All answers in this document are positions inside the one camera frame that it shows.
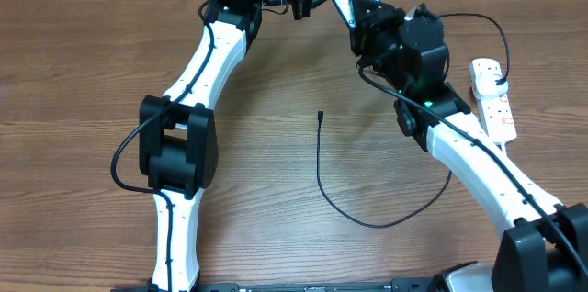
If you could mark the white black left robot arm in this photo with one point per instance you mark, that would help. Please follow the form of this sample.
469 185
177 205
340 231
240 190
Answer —
178 148

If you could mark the white charger plug adapter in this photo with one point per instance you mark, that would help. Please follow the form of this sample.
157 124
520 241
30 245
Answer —
487 86

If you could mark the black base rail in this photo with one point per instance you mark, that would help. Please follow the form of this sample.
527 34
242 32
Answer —
412 284

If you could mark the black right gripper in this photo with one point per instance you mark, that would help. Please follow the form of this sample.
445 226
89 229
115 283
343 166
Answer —
367 30

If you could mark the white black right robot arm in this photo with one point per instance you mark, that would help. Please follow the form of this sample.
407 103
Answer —
543 244

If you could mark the white power strip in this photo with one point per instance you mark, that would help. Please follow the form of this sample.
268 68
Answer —
495 114

